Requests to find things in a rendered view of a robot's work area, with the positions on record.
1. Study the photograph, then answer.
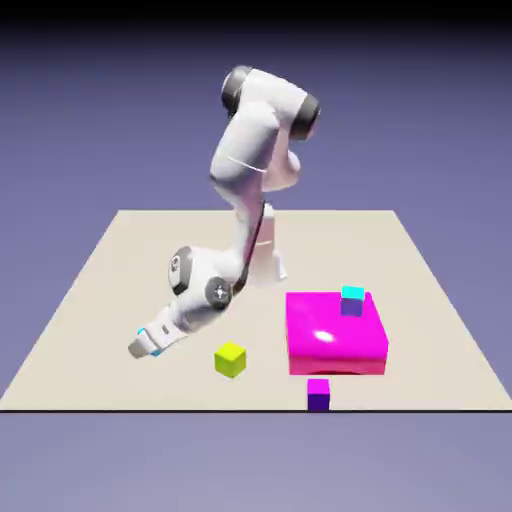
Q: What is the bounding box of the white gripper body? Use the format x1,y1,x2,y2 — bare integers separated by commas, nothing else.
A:
127,327,163,360

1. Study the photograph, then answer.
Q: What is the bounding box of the small yellow cube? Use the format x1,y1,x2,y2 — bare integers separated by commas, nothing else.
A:
213,340,248,380

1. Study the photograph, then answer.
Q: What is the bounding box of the small magenta cube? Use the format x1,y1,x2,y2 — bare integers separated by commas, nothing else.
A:
306,378,332,413

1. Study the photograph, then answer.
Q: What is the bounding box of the small cyan cube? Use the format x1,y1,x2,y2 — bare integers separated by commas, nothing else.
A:
340,284,366,318

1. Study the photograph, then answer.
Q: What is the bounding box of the large magenta box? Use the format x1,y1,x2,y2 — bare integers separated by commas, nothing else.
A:
284,290,390,377

